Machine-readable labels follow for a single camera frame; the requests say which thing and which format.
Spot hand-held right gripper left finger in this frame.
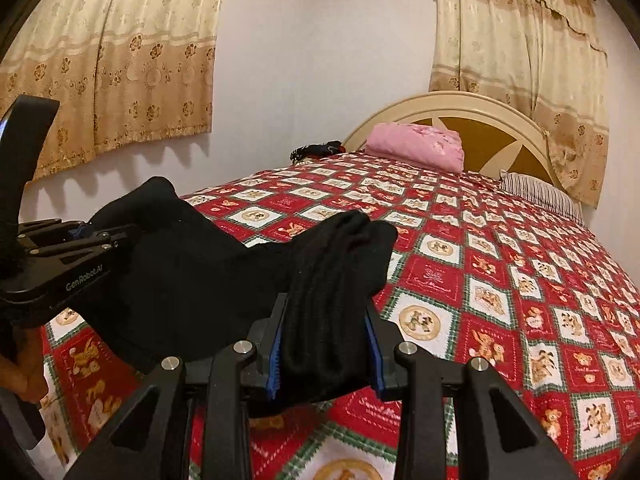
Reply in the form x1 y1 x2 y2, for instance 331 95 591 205
62 294 291 480

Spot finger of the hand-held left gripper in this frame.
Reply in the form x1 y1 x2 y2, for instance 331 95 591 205
17 218 92 242
27 224 143 262

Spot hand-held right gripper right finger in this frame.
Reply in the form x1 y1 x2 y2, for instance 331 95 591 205
364 305 581 480

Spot black pants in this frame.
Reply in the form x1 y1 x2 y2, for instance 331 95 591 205
75 176 398 418

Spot person's left hand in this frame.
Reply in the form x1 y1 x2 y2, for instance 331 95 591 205
0 330 47 404

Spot red printed bedspread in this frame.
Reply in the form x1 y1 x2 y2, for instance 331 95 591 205
37 152 640 480

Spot dark patterned cloth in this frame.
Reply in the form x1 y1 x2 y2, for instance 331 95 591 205
289 140 347 162

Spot pink folded cloth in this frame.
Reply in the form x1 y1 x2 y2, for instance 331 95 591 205
364 122 465 173

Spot striped pillow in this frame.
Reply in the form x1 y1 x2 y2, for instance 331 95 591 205
500 171 587 226

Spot cream round headboard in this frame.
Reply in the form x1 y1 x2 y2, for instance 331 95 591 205
342 91 566 188

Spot beige floral curtain with valance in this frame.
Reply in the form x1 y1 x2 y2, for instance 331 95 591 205
429 0 611 209

